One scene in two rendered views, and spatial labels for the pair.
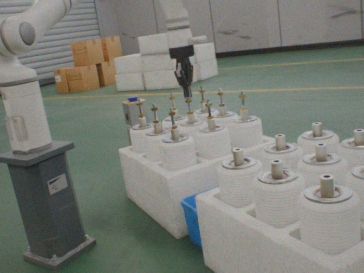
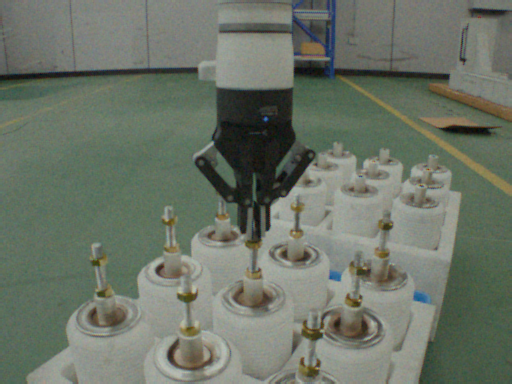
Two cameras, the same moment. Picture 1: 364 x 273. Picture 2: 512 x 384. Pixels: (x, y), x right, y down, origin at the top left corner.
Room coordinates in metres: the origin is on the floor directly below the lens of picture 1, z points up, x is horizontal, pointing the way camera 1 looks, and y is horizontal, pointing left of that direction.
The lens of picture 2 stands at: (1.48, 0.32, 0.54)
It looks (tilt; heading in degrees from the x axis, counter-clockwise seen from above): 20 degrees down; 236
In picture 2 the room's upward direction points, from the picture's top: straight up
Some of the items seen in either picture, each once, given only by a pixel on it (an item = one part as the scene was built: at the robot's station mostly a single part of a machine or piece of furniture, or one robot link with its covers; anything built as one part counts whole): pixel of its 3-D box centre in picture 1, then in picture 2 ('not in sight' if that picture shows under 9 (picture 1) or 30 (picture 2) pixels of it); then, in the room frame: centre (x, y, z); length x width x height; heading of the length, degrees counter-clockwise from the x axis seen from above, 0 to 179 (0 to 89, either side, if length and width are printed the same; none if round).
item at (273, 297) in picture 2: (192, 123); (253, 297); (1.23, -0.03, 0.25); 0.08 x 0.08 x 0.01
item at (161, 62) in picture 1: (168, 59); not in sight; (4.19, 0.04, 0.27); 0.39 x 0.39 x 0.18; 54
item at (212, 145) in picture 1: (215, 158); (292, 309); (1.12, -0.08, 0.16); 0.10 x 0.10 x 0.18
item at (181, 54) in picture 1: (182, 59); (254, 125); (1.23, -0.03, 0.45); 0.08 x 0.08 x 0.09
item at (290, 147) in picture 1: (280, 148); (359, 190); (0.85, -0.21, 0.25); 0.08 x 0.08 x 0.01
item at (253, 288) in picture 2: (191, 119); (253, 288); (1.23, -0.03, 0.26); 0.02 x 0.02 x 0.03
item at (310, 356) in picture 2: (140, 109); (311, 349); (1.28, 0.13, 0.31); 0.01 x 0.01 x 0.08; 8
